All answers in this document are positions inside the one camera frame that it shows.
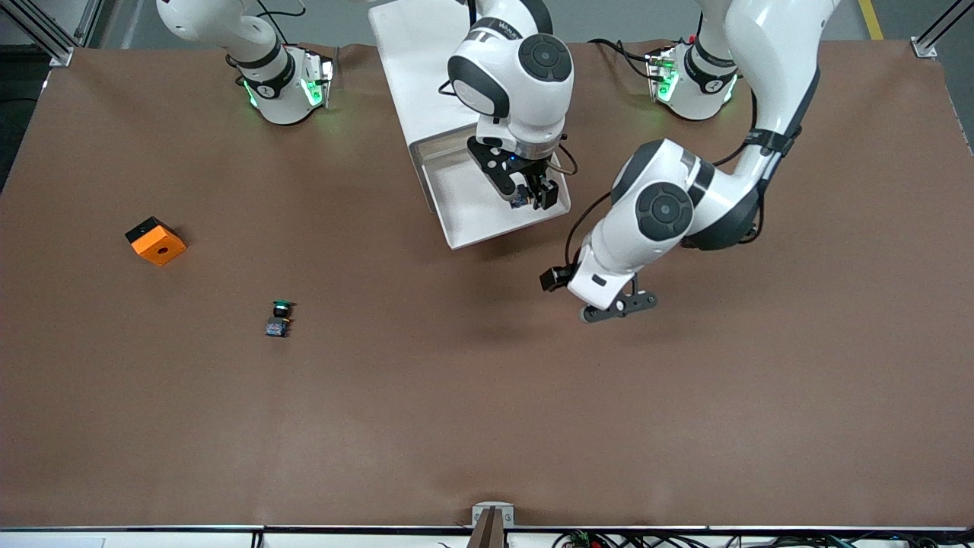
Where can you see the brown paper table cover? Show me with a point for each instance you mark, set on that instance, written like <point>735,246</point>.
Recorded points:
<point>487,396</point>

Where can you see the red push button switch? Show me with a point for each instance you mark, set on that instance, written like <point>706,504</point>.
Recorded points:
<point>520,200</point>

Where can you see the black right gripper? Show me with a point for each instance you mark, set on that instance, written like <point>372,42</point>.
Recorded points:
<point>530,180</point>

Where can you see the orange button enclosure box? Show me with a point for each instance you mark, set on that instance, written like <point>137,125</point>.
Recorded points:
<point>160,247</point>

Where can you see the grey metal mount bracket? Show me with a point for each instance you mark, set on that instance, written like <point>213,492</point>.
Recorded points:
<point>477,516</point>

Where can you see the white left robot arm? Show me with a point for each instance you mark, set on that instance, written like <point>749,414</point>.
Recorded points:
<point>768,61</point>

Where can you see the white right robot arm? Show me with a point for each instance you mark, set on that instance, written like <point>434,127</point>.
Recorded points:
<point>525,99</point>

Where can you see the green push button switch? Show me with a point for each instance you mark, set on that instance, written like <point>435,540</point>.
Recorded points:
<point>279,310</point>

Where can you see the white table edge rail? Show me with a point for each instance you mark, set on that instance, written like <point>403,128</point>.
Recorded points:
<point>152,537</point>

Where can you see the aluminium frame profile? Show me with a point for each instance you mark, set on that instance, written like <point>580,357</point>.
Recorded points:
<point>924,48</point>
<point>61,55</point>

